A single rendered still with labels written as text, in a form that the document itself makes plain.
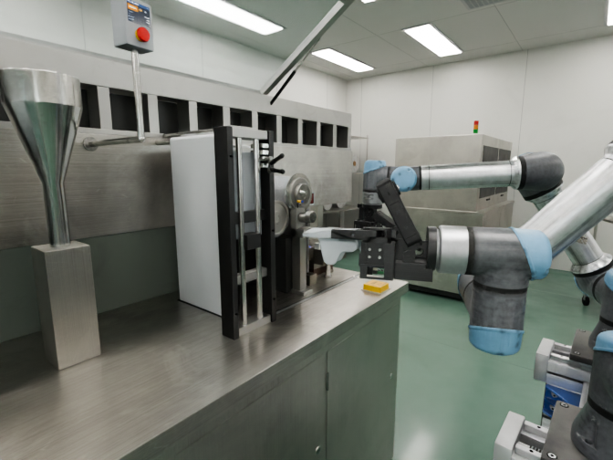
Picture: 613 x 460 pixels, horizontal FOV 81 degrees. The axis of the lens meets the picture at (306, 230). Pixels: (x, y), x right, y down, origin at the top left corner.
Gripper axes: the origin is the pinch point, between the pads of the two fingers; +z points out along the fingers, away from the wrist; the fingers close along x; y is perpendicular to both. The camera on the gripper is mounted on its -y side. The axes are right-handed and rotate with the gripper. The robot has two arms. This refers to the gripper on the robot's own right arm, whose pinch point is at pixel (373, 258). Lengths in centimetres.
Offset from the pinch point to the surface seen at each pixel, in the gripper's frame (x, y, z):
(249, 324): 53, 10, 10
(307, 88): -332, 289, -137
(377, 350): 3.6, -5.5, 32.6
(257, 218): 48, 11, -19
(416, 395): -79, 5, 102
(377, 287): 3.1, -3.5, 9.0
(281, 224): 24.8, 23.4, -12.9
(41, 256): 92, 32, -13
